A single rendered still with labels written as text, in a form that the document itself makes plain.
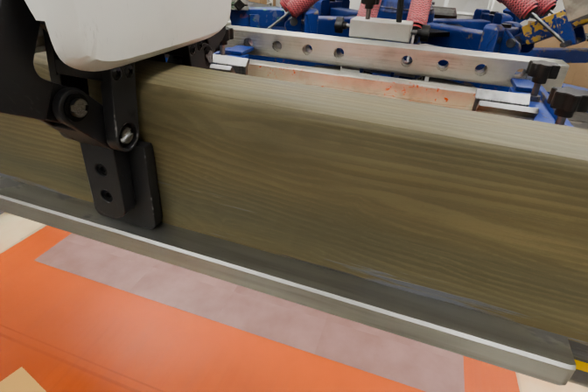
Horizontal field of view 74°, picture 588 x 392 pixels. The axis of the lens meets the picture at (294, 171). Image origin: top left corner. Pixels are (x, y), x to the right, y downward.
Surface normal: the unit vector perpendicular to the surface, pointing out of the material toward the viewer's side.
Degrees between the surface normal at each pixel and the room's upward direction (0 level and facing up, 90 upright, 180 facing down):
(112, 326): 0
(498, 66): 90
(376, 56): 90
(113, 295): 0
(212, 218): 90
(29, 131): 90
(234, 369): 0
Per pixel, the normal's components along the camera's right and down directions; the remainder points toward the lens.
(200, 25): 0.93, 0.33
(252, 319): 0.04, -0.87
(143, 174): -0.33, 0.44
